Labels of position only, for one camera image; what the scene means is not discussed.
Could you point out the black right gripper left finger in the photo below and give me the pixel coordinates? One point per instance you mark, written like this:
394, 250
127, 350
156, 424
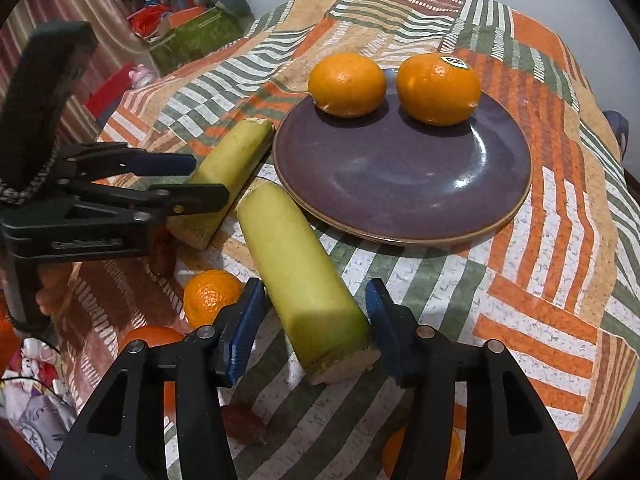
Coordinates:
119, 434

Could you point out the large orange with sticker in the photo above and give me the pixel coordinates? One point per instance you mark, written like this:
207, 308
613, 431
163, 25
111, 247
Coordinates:
436, 89

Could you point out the green cardboard box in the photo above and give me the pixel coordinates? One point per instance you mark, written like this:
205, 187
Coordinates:
193, 40

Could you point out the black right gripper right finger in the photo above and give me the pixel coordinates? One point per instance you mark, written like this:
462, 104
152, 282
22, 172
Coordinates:
509, 434

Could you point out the purple ceramic plate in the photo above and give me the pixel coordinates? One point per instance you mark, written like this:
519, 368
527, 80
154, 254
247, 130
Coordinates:
388, 178

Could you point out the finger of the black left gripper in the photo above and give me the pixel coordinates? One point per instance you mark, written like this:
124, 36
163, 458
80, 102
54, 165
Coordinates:
100, 160
168, 199

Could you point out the small mandarin orange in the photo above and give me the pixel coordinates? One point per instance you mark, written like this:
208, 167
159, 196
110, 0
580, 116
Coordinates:
427, 452
207, 293

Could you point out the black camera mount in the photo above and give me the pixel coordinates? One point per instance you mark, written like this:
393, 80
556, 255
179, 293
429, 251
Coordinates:
54, 59

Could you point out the plain large orange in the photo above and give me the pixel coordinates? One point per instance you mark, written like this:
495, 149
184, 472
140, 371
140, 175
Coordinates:
347, 85

